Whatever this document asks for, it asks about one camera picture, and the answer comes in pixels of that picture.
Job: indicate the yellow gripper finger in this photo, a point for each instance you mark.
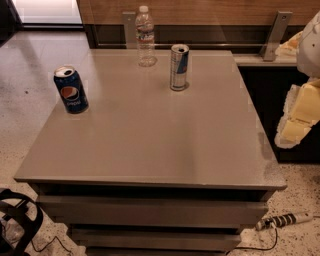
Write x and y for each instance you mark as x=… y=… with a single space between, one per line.
x=301 y=112
x=289 y=47

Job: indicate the blue pepsi can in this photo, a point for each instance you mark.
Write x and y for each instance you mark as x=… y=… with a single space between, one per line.
x=71 y=90

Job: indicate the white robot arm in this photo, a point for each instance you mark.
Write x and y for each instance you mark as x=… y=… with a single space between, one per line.
x=308 y=52

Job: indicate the silver red bull can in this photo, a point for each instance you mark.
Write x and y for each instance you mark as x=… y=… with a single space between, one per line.
x=179 y=65

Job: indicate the white power strip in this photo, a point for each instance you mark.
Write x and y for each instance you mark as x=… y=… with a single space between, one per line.
x=283 y=220

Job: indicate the clear plastic water bottle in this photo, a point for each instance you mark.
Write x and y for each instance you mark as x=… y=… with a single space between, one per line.
x=145 y=38

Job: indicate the grey drawer cabinet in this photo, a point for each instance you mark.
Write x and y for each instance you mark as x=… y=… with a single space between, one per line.
x=147 y=171

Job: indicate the right metal bracket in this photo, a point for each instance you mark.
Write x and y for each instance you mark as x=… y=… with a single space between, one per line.
x=276 y=33

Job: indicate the metal bracket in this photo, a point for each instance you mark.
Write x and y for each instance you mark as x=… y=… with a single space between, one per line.
x=276 y=33
x=128 y=20

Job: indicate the left metal bracket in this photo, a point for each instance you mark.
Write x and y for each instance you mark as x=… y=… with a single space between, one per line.
x=128 y=20

